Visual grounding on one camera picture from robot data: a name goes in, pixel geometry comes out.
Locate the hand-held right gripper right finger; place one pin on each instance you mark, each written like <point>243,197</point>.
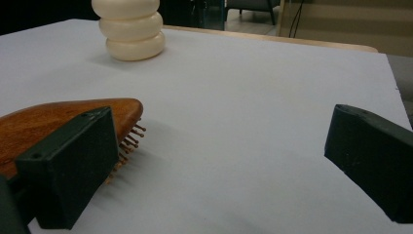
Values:
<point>373,152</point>

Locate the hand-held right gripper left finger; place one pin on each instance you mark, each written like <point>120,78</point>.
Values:
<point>71,169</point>

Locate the cream ribbed round holder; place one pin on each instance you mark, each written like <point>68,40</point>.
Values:
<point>133,32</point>

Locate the light wooden platform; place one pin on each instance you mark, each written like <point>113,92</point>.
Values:
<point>350,22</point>

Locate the white table sheet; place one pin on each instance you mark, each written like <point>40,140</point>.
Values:
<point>227,113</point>

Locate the grey armchair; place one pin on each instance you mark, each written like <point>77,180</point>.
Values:
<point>250,4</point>

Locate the black cabinet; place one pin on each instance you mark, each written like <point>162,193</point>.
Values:
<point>191,13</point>

